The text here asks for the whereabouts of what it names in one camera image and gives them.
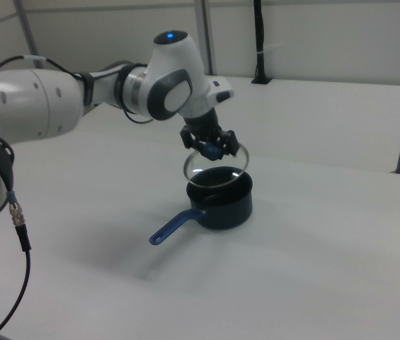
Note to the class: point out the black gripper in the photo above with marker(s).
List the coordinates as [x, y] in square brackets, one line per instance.
[205, 125]

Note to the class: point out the glass lid blue knob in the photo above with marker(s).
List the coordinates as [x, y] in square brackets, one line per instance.
[211, 151]

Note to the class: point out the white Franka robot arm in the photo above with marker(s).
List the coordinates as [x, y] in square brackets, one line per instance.
[26, 102]

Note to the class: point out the dark blue saucepan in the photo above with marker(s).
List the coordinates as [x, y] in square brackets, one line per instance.
[228, 212]

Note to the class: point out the black camera pole white band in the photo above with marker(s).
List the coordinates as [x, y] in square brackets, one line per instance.
[259, 35]

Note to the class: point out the wide grey partition post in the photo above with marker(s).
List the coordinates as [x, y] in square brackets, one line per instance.
[203, 14]

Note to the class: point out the slim grey partition post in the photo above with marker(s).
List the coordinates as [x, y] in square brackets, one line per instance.
[26, 25]

